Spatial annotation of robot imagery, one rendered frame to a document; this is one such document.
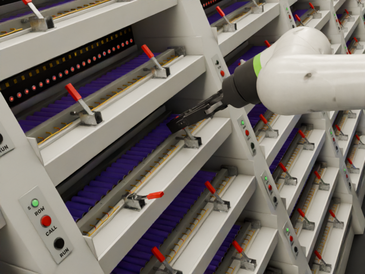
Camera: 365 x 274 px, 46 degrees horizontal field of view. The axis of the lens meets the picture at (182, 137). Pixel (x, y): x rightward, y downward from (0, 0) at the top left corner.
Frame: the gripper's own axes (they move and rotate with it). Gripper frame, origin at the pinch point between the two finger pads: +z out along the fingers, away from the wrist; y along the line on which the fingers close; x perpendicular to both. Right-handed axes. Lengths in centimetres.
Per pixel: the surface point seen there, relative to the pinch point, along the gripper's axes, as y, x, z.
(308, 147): 69, -44, 8
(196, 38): 17.7, 14.9, -6.0
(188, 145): -1.0, -6.0, 1.4
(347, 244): 76, -96, 20
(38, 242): -50, 1, -3
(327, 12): 153, -9, -1
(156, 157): -10.2, -3.1, 4.2
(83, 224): -37.2, -2.8, 3.5
